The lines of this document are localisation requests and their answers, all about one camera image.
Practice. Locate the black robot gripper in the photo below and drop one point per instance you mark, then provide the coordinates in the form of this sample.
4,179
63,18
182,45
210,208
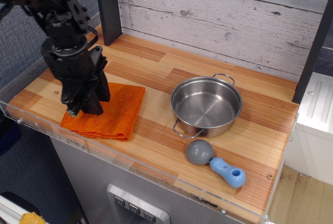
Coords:
80,70

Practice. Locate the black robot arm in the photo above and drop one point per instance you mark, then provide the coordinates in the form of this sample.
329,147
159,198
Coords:
65,22

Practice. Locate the orange folded towel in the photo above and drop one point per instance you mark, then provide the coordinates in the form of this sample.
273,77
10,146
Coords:
118,119

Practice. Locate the silver button control panel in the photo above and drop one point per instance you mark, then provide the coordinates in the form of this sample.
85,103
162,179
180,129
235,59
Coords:
120,199

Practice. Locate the grey and blue toy scoop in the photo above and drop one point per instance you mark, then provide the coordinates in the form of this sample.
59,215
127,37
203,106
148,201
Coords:
200,152

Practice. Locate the stainless steel pot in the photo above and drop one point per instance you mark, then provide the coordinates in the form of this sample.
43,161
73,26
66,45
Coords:
205,106

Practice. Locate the white metal side cabinet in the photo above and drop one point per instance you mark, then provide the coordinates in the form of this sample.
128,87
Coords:
309,150

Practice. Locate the dark grey left post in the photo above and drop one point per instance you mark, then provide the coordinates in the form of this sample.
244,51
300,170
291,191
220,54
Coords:
110,20

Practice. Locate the dark grey post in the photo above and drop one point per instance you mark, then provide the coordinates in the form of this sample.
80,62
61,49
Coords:
314,53
110,20

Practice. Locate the dark grey right post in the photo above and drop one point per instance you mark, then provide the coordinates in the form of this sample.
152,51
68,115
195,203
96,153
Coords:
314,53

